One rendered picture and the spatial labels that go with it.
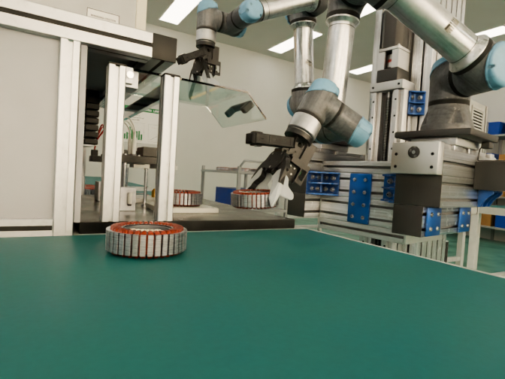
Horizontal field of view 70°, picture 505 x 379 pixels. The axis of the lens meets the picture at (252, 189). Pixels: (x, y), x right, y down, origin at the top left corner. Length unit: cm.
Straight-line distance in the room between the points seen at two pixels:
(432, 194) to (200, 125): 588
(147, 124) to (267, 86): 257
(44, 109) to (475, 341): 64
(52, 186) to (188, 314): 42
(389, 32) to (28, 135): 126
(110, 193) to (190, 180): 596
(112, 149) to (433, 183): 84
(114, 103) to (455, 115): 96
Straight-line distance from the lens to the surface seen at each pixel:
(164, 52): 72
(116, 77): 71
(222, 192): 391
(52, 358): 27
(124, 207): 87
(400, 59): 150
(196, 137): 669
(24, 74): 69
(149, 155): 88
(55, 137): 68
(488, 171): 131
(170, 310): 33
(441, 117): 123
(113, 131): 70
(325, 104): 90
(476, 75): 116
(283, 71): 784
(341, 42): 111
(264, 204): 79
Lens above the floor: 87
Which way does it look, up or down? 2 degrees down
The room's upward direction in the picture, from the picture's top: 4 degrees clockwise
